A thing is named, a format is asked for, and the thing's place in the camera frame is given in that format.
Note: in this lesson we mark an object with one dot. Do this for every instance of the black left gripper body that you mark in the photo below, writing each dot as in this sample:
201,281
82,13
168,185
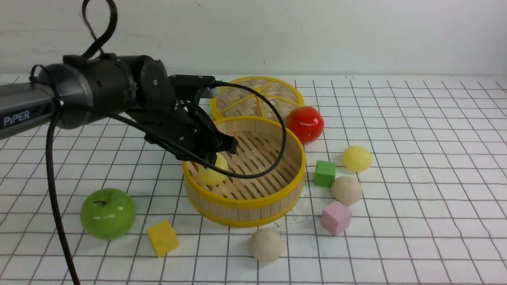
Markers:
187,125

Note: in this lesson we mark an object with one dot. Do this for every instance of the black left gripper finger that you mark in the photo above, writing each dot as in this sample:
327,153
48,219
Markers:
226,143

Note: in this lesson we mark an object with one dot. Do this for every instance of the yellow bun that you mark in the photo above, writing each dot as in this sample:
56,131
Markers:
357,158
211,177

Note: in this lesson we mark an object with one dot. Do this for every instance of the beige bun front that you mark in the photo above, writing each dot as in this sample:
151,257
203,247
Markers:
266,245

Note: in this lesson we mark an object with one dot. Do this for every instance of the beige bun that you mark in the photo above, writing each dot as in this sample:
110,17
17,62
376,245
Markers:
347,190
266,245

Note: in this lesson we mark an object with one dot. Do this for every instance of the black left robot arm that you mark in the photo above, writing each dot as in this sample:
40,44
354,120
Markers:
166,106

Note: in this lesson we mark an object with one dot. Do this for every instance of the woven bamboo steamer lid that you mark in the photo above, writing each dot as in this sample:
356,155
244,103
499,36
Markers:
233,102

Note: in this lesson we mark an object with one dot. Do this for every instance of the bamboo steamer tray yellow rim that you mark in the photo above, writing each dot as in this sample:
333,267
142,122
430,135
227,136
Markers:
244,203

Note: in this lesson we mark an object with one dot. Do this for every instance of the red tomato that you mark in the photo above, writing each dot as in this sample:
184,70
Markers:
306,123

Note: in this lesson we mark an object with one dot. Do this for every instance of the green cube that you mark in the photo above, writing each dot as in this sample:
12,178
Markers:
324,174

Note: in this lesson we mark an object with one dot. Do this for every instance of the yellow cube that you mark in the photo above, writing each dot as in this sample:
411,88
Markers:
163,238

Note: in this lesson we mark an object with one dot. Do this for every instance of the green apple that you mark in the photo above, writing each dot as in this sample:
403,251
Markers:
107,214

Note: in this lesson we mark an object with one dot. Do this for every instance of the beige bun right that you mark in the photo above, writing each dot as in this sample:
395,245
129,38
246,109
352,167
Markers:
347,190

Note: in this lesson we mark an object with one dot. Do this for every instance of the pink cube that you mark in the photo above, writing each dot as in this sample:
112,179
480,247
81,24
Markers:
336,218

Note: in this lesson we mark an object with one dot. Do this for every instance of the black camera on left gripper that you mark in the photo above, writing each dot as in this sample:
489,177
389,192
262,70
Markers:
193,88

